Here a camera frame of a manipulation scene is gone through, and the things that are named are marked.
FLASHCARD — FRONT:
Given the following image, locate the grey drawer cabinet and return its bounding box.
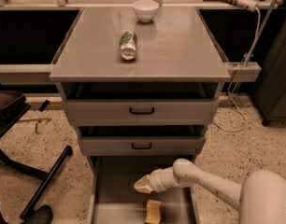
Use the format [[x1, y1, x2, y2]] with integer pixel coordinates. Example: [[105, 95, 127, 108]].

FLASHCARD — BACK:
[[49, 5, 232, 224]]

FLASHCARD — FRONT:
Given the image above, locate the dark cabinet at right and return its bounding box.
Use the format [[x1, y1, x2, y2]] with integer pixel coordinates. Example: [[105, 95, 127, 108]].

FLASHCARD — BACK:
[[250, 0, 286, 126]]

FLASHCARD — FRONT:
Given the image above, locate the black drawer handle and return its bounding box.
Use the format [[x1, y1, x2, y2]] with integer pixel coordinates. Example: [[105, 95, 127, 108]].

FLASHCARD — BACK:
[[131, 143, 152, 150], [129, 107, 155, 115]]

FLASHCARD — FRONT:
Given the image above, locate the grey top drawer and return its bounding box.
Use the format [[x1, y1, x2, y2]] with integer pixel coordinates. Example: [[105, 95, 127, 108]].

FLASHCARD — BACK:
[[63, 99, 218, 126]]

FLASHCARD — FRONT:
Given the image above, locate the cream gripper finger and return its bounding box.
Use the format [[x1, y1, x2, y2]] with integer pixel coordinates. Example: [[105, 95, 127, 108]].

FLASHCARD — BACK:
[[134, 175, 152, 194]]

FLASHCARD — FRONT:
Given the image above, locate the yellow green sponge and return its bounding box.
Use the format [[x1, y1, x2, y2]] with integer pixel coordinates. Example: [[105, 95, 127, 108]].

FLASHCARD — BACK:
[[145, 200, 162, 224]]

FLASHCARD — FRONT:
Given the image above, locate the grey drawer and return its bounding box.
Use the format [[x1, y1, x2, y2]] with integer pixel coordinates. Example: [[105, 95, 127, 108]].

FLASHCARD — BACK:
[[63, 99, 218, 126], [78, 136, 205, 156], [88, 156, 199, 224]]

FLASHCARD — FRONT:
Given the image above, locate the grey middle drawer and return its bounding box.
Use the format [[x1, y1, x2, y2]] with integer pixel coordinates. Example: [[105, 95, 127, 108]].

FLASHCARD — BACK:
[[78, 136, 205, 156]]

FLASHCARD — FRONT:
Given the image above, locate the green soda can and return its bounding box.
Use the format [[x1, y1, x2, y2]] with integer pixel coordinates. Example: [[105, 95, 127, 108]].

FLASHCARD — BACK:
[[120, 31, 137, 61]]

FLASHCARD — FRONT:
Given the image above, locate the black middle drawer handle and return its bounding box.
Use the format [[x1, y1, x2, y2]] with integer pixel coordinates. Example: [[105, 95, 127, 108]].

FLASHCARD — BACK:
[[131, 143, 152, 150]]

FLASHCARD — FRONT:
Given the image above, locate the black top drawer handle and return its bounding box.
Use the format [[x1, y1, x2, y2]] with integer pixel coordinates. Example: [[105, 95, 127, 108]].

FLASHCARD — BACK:
[[129, 107, 155, 115]]

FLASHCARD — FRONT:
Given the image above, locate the grey horizontal rail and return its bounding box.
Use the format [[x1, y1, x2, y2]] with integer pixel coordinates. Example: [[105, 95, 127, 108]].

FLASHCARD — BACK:
[[0, 64, 53, 85]]

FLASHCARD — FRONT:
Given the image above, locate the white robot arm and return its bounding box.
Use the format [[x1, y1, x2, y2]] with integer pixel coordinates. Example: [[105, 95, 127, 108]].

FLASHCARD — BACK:
[[134, 159, 286, 224]]

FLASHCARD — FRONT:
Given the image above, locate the black chair base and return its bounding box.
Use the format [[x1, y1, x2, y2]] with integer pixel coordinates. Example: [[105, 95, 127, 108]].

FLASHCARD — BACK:
[[0, 81, 74, 221]]

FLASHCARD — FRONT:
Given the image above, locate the black perforated shoe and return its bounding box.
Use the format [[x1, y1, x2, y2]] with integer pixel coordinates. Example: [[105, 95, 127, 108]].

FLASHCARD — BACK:
[[22, 205, 53, 224]]

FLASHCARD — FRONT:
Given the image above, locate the grey bottom drawer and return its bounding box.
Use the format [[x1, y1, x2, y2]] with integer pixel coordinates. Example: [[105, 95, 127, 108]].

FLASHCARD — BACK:
[[88, 156, 199, 224]]

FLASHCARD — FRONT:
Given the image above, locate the white ceramic bowl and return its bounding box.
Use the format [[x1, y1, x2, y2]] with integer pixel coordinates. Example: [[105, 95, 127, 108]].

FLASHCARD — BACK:
[[132, 0, 160, 22]]

